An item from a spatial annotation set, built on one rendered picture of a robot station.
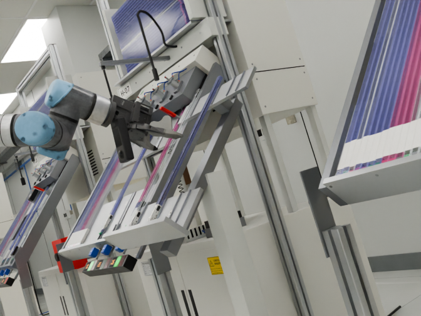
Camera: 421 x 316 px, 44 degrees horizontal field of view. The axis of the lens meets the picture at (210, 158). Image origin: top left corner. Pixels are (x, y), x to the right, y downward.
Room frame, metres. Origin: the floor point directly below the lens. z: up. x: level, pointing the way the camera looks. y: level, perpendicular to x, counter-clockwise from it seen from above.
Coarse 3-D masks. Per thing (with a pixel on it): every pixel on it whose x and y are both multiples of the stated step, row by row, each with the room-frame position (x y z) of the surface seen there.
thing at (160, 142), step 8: (176, 112) 1.93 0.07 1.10; (176, 120) 1.87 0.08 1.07; (152, 136) 2.00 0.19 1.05; (152, 144) 1.95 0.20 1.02; (160, 144) 1.87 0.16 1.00; (136, 152) 2.06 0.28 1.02; (144, 152) 1.96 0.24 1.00; (152, 152) 1.90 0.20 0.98; (160, 152) 1.97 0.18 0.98; (136, 160) 2.00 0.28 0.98
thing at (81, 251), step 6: (96, 240) 1.77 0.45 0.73; (102, 240) 1.72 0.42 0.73; (72, 246) 1.97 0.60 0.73; (78, 246) 1.90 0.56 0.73; (84, 246) 1.86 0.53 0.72; (90, 246) 1.83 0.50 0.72; (96, 246) 1.80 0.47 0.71; (102, 246) 1.78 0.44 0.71; (138, 246) 1.63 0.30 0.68; (60, 252) 2.06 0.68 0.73; (66, 252) 2.03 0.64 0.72; (72, 252) 2.00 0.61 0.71; (78, 252) 1.96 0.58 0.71; (84, 252) 1.93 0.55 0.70; (114, 252) 1.79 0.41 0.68; (72, 258) 2.09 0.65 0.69; (78, 258) 2.05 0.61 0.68
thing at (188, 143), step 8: (216, 80) 1.43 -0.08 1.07; (216, 88) 1.42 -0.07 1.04; (208, 96) 1.41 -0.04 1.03; (208, 104) 1.39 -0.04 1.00; (200, 112) 1.39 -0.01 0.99; (200, 120) 1.37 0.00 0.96; (192, 136) 1.35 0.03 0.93; (184, 152) 1.32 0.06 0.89; (176, 168) 1.30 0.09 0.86; (168, 184) 1.28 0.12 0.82; (160, 200) 1.26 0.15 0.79
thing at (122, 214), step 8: (136, 192) 1.79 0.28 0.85; (120, 200) 1.87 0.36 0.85; (128, 200) 1.81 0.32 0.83; (136, 200) 1.74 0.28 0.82; (104, 208) 1.99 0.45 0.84; (120, 208) 1.83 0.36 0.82; (128, 208) 1.76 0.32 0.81; (96, 216) 2.01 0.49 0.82; (104, 216) 1.93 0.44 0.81; (112, 216) 1.84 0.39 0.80; (120, 216) 1.78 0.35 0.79; (128, 216) 1.71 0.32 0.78; (96, 224) 1.95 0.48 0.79; (112, 224) 1.80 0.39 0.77; (120, 224) 1.73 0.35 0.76; (96, 232) 1.90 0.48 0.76; (104, 232) 1.81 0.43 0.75; (88, 240) 1.92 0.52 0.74
